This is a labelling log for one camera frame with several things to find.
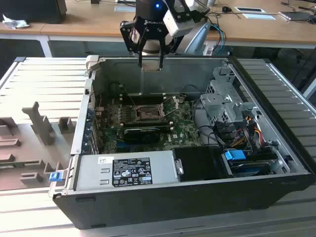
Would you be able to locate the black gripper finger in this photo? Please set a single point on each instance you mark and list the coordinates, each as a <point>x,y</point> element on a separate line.
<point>161,49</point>
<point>127,34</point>

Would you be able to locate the silver CPU plate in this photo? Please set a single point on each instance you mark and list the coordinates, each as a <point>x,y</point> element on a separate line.
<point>151,67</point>

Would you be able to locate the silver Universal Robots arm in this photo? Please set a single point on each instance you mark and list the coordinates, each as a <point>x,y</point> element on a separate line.
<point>153,48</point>

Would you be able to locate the CPU socket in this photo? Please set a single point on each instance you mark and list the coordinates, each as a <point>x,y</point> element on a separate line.
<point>148,113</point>

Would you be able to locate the wooden desk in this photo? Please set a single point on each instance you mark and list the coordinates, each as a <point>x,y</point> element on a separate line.
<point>98,22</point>

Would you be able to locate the pale blue teach pendant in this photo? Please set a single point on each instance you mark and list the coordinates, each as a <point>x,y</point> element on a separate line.
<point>197,39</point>

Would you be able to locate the beige case latch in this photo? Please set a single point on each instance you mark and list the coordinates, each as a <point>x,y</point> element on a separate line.
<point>91,63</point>

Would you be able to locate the white cup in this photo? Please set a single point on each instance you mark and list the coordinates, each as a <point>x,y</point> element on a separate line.
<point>211,2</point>

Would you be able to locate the black computer mouse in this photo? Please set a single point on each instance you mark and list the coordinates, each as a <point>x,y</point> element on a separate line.
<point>225,9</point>

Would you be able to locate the green motherboard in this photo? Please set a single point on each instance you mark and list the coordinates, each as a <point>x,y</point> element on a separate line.
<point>182,123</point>

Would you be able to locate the silver metal drive cage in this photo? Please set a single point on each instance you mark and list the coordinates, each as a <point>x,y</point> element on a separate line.
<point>217,106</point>

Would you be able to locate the black graphics card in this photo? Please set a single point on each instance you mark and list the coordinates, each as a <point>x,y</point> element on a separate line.
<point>142,137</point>

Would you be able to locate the black box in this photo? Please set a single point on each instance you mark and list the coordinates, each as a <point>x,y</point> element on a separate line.
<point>32,10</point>

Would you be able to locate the crumpled white paper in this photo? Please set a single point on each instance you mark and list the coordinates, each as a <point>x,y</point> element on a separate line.
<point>14,23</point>

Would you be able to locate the black plastic shroud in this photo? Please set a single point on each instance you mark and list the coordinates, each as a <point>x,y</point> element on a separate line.
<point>202,163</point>

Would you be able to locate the blue disk carrier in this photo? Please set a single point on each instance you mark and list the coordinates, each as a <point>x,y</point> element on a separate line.
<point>234,156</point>

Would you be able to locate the grey laptop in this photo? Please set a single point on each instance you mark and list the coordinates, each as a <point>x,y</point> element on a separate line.
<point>296,16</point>

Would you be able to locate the grey power supply unit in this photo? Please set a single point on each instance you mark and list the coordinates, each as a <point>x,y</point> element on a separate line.
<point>89,172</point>

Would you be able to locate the hard disk drive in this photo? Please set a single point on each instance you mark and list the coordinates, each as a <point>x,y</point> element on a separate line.
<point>249,169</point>

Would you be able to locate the brown parts rack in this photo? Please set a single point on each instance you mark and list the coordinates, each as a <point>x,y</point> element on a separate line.
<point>29,148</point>

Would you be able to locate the black open PC case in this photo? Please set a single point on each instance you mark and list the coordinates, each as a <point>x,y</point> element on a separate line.
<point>148,207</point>

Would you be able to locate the blue plastic clip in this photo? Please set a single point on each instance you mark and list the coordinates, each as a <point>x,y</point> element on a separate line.
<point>54,177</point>

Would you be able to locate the green circuit board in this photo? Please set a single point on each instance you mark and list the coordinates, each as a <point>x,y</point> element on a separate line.
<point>10,165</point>

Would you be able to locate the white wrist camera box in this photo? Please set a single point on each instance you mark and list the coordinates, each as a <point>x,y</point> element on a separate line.
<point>177,24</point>

